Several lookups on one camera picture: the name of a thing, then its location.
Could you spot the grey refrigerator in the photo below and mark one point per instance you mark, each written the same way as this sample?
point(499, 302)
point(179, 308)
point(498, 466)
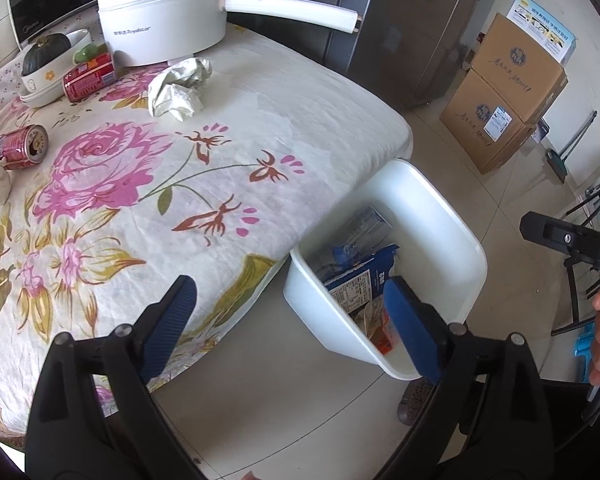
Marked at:
point(405, 35)

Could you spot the cardboard box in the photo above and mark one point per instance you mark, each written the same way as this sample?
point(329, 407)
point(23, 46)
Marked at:
point(475, 125)
point(520, 60)

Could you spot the white floral bowl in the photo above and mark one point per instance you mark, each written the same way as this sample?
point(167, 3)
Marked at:
point(45, 85)

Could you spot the black chair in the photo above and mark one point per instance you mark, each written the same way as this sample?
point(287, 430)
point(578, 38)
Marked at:
point(575, 300)

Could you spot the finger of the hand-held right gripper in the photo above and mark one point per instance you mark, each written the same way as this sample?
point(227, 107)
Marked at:
point(555, 235)

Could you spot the dark green pumpkin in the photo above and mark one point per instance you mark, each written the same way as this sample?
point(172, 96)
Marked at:
point(45, 55)

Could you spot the blue plastic stool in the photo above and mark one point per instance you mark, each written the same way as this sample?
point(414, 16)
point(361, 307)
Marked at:
point(586, 342)

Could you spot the torn blue carton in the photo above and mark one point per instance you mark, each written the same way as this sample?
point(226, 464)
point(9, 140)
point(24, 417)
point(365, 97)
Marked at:
point(355, 285)

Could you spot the green fruit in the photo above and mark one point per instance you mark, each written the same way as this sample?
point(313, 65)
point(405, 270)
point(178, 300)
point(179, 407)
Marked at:
point(86, 54)

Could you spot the white electric cooking pot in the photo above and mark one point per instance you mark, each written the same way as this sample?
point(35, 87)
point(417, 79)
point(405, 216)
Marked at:
point(165, 20)

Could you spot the red drink can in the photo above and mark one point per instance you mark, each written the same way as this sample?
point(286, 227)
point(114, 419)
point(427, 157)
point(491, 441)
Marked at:
point(15, 150)
point(90, 77)

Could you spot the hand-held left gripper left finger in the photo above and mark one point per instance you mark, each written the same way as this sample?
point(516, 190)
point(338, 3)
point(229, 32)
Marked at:
point(172, 320)

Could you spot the crumpled white paper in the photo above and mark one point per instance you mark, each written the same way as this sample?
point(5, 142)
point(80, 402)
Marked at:
point(180, 90)

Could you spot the floral tablecloth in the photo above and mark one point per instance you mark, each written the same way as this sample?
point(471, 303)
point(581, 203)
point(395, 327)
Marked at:
point(280, 110)

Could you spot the blue and white box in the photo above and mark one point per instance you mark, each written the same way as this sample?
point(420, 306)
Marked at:
point(545, 25)

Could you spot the orange snack packet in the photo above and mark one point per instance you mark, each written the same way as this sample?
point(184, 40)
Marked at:
point(382, 337)

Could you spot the small blue box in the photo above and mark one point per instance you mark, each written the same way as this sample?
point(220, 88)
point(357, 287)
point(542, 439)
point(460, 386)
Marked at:
point(542, 132)

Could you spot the person's dark clothing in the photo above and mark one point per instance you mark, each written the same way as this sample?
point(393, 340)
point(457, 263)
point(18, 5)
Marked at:
point(570, 410)

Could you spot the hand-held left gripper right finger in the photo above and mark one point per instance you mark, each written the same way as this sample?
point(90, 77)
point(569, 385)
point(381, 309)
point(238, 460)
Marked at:
point(410, 325)

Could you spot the white plastic bin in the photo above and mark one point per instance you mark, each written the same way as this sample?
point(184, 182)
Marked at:
point(430, 220)

